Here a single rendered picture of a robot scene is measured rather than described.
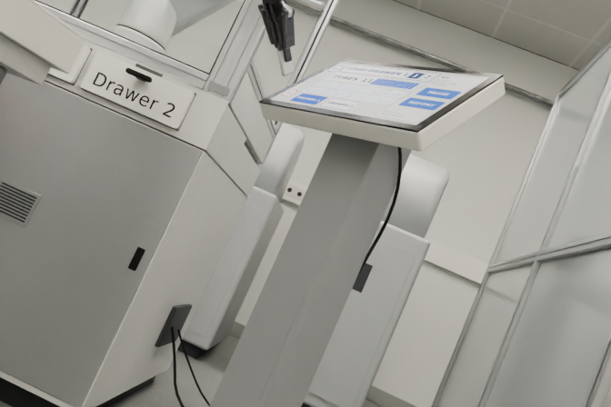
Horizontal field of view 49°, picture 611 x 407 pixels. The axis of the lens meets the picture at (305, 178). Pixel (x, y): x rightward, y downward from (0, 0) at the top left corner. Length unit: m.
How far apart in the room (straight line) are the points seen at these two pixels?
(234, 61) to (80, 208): 0.56
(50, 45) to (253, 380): 0.83
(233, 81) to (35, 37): 0.74
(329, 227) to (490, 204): 3.54
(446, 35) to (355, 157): 3.79
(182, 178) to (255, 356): 0.51
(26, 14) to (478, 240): 4.15
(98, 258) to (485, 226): 3.58
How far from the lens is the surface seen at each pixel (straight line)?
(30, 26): 1.20
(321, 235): 1.55
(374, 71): 1.75
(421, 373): 4.93
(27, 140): 1.94
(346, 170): 1.58
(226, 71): 1.83
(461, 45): 5.30
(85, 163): 1.87
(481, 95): 1.52
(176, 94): 1.82
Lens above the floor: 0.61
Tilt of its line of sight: 7 degrees up
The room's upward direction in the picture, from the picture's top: 24 degrees clockwise
